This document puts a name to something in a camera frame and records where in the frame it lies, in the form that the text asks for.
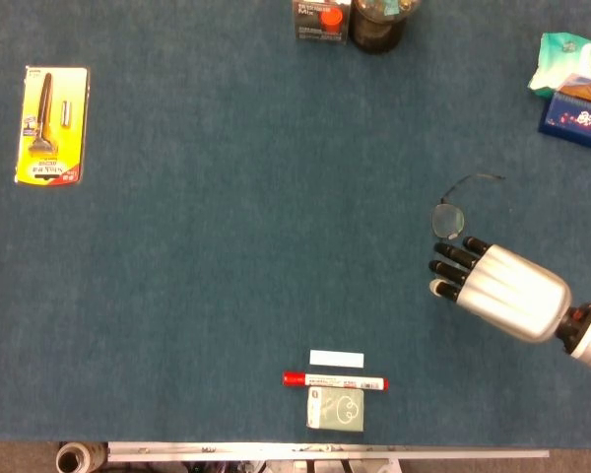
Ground blue printed tissue box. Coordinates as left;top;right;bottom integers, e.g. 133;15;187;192
537;73;591;155

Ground grey box with red cap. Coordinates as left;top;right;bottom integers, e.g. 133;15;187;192
292;0;352;46

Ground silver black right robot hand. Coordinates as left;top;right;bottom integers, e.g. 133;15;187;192
427;236;573;344

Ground red white marker pen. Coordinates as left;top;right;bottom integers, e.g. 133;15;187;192
282;371;390;392

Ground thin-framed eyeglasses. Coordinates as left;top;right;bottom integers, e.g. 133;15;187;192
430;172;506;242

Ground green white wet wipes pack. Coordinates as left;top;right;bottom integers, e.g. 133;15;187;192
527;32;591;102

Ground brown tape roll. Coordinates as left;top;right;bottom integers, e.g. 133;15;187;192
54;441;109;473

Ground dark glass jar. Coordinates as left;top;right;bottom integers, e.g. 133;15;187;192
349;0;423;55

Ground white rectangular eraser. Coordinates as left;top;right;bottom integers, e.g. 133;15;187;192
308;349;365;370

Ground yellow razor blister pack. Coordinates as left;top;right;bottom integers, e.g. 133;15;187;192
13;65;91;187

